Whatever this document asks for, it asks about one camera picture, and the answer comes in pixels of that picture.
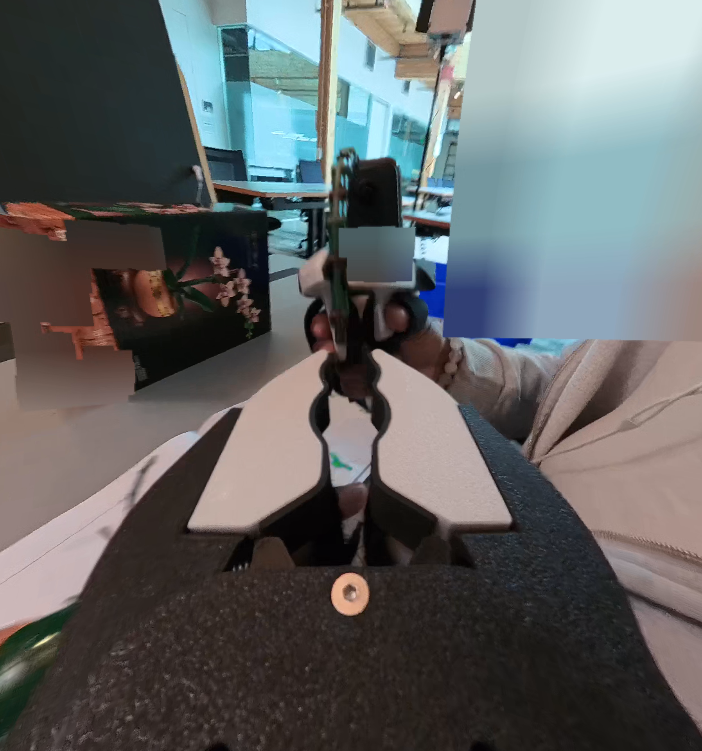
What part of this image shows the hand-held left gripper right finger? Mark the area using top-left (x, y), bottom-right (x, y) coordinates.
top-left (365, 350), bottom-right (514, 537)

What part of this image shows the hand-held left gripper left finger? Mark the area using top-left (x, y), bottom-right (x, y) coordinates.
top-left (185, 351), bottom-right (352, 537)

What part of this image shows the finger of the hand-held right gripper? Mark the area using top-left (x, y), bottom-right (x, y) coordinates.
top-left (298, 249), bottom-right (340, 300)

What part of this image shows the green brick plant stem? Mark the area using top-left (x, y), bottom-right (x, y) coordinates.
top-left (326, 148), bottom-right (368, 411)

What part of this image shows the green toy leaf piece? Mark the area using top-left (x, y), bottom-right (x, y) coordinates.
top-left (0, 604), bottom-right (82, 751)

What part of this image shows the person's right forearm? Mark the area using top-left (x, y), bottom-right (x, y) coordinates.
top-left (453, 337), bottom-right (571, 444)

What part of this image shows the person's right hand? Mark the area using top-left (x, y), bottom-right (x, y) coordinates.
top-left (311, 304), bottom-right (454, 390)

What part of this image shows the long wooden office table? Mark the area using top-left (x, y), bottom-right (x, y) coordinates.
top-left (402, 208), bottom-right (452, 231)
top-left (213, 179), bottom-right (332, 259)

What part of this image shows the dark flower printed box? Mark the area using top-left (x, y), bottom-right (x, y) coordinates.
top-left (0, 202), bottom-right (272, 411)

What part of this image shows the blue storage bin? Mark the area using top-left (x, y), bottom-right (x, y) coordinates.
top-left (414, 258), bottom-right (533, 348)

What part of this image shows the row of black chairs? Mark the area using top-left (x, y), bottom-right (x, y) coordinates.
top-left (203, 147), bottom-right (323, 185)

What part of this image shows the studio light panel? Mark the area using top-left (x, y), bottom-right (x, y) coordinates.
top-left (415, 0), bottom-right (476, 43)

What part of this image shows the white instruction booklet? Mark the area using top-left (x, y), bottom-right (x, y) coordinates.
top-left (0, 399), bottom-right (375, 646)

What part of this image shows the dark divider panel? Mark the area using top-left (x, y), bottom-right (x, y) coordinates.
top-left (0, 0), bottom-right (218, 215)

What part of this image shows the pale beaded bracelet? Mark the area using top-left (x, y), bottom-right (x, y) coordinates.
top-left (438, 337), bottom-right (467, 393)

